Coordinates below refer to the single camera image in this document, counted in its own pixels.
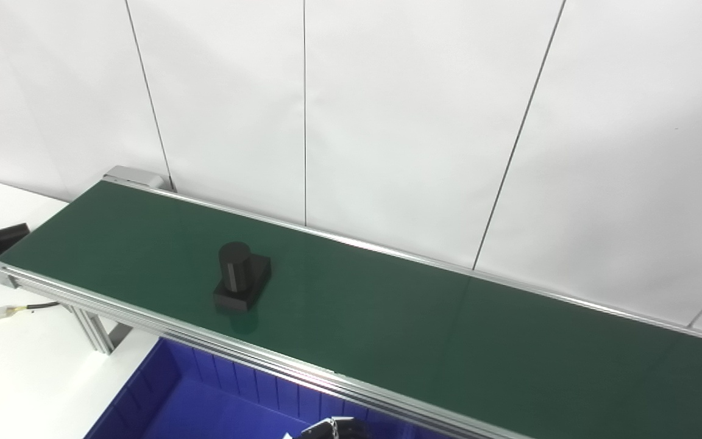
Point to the green conveyor belt aluminium frame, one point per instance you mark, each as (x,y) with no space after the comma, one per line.
(418,323)

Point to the blue plastic bin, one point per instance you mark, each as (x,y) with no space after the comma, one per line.
(205,408)

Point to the aluminium conveyor leg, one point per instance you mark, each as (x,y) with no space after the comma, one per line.
(95,329)

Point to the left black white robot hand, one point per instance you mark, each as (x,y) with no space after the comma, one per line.
(336,428)

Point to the black cylinder-on-base part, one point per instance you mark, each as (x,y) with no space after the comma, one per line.
(0,239)
(238,274)

